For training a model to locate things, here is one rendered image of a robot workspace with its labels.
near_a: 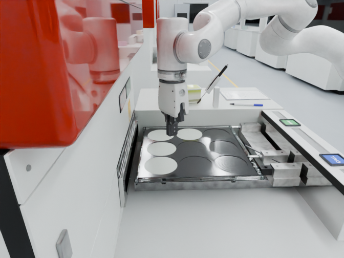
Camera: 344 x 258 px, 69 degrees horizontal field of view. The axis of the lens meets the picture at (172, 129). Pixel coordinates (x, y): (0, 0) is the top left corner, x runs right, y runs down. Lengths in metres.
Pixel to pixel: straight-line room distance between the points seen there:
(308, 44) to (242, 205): 0.61
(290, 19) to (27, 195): 0.86
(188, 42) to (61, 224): 0.47
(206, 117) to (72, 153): 0.79
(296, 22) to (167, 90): 0.47
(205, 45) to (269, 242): 0.50
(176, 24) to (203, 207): 0.50
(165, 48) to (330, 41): 0.61
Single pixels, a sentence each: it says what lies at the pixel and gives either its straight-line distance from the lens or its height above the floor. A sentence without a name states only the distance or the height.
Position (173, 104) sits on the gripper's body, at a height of 1.09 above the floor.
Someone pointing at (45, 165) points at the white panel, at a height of 1.18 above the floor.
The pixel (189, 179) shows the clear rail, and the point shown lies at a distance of 0.72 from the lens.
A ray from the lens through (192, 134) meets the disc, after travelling 0.97.
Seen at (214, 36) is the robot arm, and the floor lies 1.27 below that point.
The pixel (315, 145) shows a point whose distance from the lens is 0.89.
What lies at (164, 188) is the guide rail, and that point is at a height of 0.83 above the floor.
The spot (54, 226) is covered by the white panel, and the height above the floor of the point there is 1.11.
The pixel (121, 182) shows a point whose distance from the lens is 0.66.
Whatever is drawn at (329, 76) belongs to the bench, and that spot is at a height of 0.33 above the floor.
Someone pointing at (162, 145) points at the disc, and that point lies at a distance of 0.89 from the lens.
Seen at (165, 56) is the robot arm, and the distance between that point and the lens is 0.68.
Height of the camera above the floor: 1.31
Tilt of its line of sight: 24 degrees down
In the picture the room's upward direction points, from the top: straight up
